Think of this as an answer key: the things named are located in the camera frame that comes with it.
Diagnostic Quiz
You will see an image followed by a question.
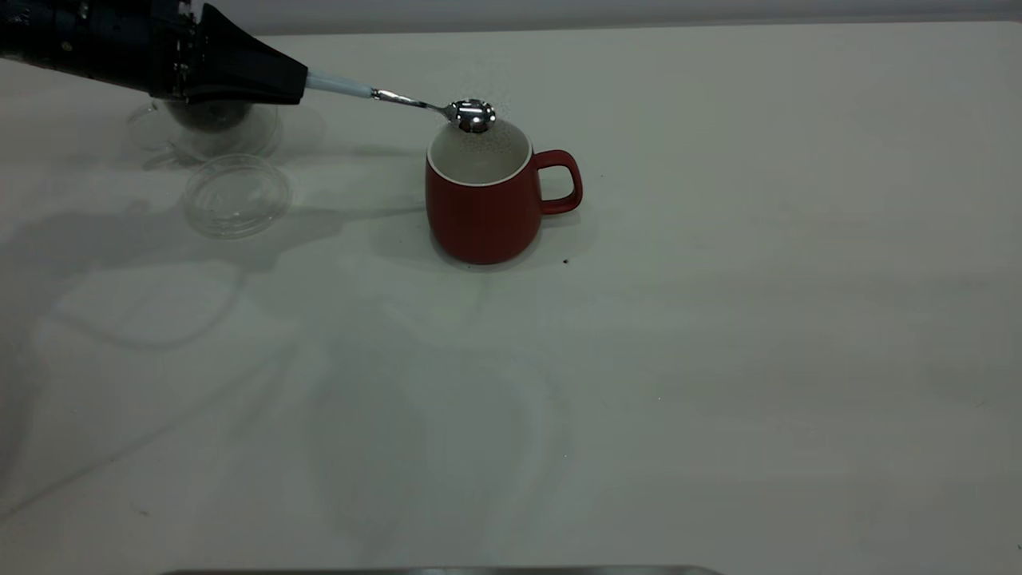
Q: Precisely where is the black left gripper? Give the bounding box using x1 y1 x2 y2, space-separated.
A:
80 0 309 106

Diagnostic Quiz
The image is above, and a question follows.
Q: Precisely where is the white-handled metal spoon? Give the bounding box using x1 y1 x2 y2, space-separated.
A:
306 72 497 134

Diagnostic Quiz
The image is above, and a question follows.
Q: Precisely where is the red ceramic mug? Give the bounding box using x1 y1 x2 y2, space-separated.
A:
425 117 584 266

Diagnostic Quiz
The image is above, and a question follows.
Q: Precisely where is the dark coffee beans pile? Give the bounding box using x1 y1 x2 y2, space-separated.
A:
166 100 244 133

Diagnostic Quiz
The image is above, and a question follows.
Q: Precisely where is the clear glass cup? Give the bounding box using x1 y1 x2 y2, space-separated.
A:
128 97 282 161

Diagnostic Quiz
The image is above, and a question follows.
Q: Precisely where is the clear round glass lid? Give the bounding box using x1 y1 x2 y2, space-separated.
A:
184 153 293 239

